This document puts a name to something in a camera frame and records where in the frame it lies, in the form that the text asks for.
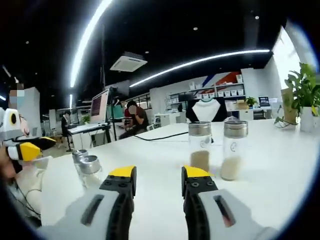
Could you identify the small open cardboard box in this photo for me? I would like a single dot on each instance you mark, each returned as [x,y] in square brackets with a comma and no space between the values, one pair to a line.
[242,104]

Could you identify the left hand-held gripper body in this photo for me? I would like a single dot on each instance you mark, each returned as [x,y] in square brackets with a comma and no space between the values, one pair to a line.
[11,125]

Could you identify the black tripod stand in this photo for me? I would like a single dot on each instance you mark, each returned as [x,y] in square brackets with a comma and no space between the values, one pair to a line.
[113,117]

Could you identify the ceiling air conditioner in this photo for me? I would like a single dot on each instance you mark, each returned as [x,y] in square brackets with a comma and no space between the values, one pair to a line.
[128,62]

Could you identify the short ceiling light strip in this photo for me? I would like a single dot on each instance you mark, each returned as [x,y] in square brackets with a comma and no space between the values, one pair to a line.
[71,101]

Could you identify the small seasoning bottle grey powder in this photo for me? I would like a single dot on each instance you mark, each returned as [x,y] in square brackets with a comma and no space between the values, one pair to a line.
[91,170]

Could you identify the tall seasoning bottle white powder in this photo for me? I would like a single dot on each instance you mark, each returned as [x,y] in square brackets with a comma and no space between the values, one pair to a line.
[233,160]

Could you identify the long ceiling light strip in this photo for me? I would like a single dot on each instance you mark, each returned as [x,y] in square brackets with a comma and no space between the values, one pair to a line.
[200,63]
[87,37]

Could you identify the brown paper bag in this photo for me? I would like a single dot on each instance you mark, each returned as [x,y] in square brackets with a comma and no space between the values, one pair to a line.
[288,107]

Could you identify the person's white printed shirt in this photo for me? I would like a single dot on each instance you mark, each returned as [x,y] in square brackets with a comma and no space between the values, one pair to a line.
[25,125]

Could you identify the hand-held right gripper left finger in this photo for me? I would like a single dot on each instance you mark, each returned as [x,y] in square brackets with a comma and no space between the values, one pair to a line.
[105,212]

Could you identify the shelf with white storage boxes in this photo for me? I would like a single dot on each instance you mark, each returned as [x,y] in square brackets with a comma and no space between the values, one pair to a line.
[225,92]

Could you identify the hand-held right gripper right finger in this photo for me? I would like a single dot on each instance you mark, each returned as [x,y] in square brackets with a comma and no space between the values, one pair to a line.
[207,215]

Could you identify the lit blue screen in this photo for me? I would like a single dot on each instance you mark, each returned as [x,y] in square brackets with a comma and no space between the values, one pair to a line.
[264,101]

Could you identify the small green potted plant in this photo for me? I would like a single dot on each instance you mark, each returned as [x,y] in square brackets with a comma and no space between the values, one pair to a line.
[251,101]

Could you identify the person's left hand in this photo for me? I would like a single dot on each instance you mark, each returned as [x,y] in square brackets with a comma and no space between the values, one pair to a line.
[6,165]

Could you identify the green plant in white pot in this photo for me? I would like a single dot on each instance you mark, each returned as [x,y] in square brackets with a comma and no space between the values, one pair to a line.
[306,100]

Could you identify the black monitor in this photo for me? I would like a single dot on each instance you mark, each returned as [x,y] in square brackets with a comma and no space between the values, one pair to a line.
[186,97]

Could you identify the small seasoning bottle white powder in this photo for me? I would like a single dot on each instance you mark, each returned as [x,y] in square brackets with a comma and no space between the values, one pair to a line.
[77,160]

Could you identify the computer monitor on stand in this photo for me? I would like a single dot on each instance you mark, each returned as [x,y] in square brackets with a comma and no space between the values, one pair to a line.
[99,107]

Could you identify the small leafy floor plant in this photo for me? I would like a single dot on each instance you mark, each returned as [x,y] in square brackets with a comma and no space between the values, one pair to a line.
[86,119]

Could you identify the tall seasoning bottle brown powder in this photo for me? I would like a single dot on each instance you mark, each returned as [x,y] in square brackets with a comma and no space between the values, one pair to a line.
[200,152]

